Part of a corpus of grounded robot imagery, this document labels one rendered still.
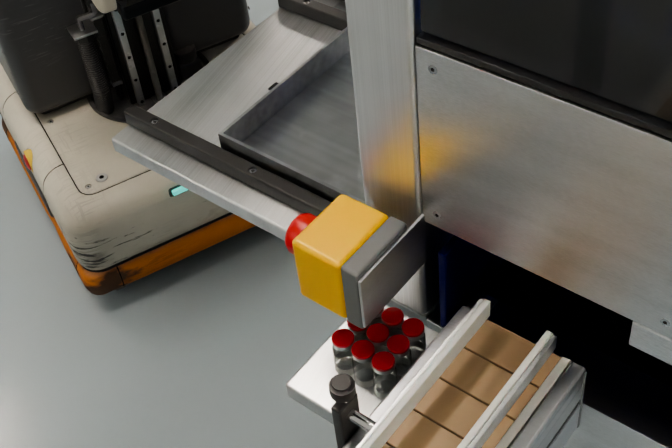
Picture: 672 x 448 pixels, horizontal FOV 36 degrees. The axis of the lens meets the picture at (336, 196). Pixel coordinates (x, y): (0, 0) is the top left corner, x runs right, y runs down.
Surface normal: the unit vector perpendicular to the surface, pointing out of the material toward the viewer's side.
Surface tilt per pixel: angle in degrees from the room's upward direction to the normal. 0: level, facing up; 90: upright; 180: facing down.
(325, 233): 0
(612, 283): 90
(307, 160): 0
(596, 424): 90
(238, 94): 0
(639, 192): 90
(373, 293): 90
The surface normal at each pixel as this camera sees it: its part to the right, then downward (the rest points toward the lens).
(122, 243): 0.49, 0.58
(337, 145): -0.09, -0.71
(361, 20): -0.62, 0.59
